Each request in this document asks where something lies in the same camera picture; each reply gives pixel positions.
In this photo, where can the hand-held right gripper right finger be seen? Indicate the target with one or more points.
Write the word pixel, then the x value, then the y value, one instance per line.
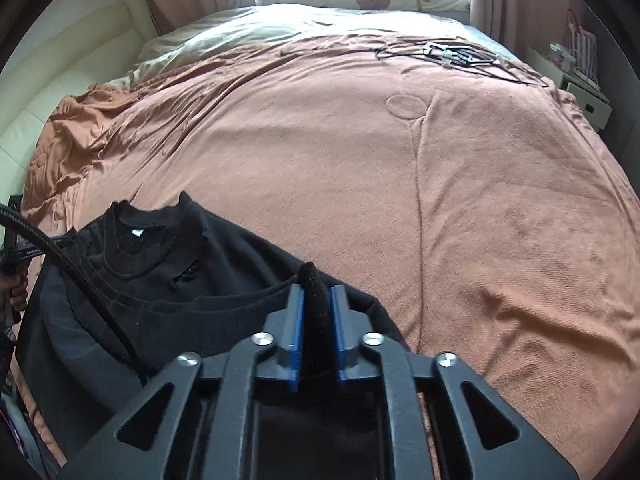
pixel 339 332

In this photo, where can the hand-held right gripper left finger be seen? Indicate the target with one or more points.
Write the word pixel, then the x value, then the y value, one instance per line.
pixel 299 340

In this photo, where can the black sweater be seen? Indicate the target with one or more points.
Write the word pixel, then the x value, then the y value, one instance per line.
pixel 225 280

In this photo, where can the person's left hand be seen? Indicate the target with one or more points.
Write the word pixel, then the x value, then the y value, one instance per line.
pixel 16 297

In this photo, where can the dark grey garment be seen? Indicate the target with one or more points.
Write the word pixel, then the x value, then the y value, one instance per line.
pixel 60 330

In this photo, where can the orange blanket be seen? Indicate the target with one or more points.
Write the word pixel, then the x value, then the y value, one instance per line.
pixel 350 185

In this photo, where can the cream leather headboard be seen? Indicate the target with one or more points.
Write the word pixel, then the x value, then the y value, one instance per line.
pixel 75 85

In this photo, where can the white nightstand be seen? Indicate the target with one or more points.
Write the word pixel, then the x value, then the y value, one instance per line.
pixel 590 105

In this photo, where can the striped bag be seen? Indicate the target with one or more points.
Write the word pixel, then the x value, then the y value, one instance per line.
pixel 582 50

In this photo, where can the black bracket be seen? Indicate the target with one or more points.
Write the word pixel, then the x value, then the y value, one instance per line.
pixel 462 55

